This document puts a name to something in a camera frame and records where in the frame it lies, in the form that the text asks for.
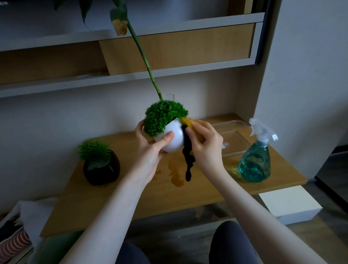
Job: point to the clear plastic container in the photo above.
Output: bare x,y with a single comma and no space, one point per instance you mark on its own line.
233,138

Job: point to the green bamboo stalk plant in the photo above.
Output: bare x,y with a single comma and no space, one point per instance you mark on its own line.
141,51

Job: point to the person's right hand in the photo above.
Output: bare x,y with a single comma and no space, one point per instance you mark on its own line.
208,152

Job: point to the person's left hand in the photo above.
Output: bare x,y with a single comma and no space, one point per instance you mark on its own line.
149,157

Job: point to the white box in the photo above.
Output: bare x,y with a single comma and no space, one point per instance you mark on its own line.
291,204

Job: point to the person's right fingers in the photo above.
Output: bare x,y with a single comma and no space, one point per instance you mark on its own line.
198,130

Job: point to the yellow and black cleaning cloth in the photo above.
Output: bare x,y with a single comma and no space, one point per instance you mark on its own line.
188,155

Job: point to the striped red white item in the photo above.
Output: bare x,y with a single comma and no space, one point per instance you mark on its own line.
13,246

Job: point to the person's left thumb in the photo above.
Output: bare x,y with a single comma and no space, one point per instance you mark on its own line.
163,141

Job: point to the clear spray bottle blue liquid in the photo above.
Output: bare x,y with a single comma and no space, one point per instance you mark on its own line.
256,160

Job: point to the person's legs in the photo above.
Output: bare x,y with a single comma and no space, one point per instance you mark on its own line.
190,244

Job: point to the brown liquid stain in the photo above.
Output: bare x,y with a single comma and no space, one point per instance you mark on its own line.
177,174

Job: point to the person's left forearm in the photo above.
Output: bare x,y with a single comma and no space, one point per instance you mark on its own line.
108,217

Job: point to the person's right forearm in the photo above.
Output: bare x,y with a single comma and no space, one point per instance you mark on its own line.
261,217

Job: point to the black pot with green plant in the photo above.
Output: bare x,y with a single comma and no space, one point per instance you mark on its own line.
100,163

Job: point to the wooden wall shelf unit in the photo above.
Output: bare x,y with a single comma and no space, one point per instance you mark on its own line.
130,49

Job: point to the white pot with green plant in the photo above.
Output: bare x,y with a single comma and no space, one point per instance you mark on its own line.
164,122

